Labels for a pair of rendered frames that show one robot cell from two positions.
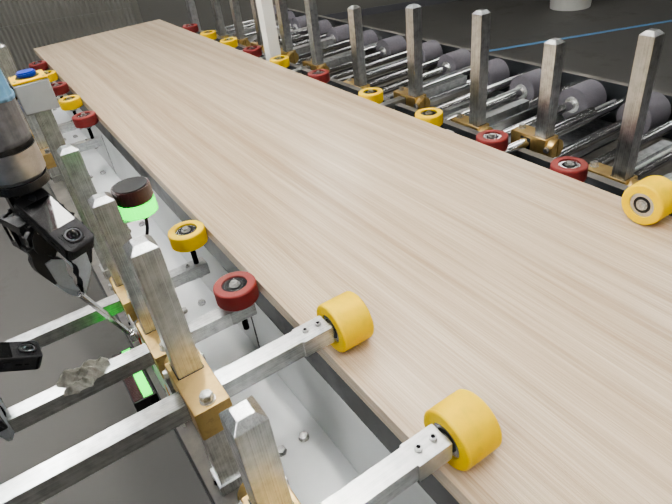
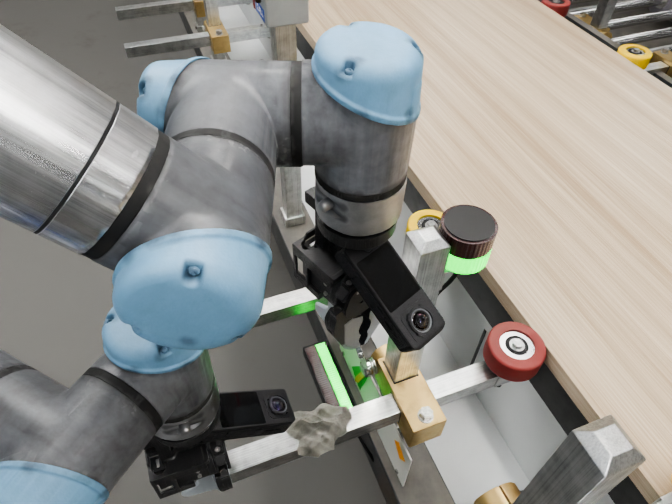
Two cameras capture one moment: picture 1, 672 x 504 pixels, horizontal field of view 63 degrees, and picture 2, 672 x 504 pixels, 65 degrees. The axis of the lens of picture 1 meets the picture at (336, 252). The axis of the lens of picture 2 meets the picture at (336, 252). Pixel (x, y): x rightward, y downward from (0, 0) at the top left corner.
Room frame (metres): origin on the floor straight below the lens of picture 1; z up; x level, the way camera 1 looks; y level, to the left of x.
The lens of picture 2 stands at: (0.37, 0.40, 1.52)
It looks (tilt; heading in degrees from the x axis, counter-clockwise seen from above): 47 degrees down; 7
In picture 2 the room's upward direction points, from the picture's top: 2 degrees clockwise
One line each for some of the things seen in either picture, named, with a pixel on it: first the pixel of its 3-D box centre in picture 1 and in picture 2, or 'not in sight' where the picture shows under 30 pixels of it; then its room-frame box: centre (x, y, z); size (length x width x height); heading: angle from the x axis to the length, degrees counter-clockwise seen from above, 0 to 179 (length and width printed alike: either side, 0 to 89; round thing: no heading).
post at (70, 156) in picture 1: (110, 251); not in sight; (0.98, 0.47, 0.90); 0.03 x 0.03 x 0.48; 29
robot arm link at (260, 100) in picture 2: not in sight; (224, 127); (0.68, 0.51, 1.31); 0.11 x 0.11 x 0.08; 10
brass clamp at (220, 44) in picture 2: (48, 154); (216, 34); (1.84, 0.95, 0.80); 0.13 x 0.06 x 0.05; 29
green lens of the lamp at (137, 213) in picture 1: (137, 205); (462, 247); (0.79, 0.31, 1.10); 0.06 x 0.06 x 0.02
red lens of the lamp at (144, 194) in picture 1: (132, 191); (467, 231); (0.79, 0.31, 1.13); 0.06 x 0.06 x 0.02
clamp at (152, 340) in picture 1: (161, 340); (407, 390); (0.75, 0.33, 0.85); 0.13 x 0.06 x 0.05; 29
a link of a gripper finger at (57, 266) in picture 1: (54, 274); (334, 321); (0.71, 0.44, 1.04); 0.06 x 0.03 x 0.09; 50
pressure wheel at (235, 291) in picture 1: (240, 305); (507, 364); (0.81, 0.19, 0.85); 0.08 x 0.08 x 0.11
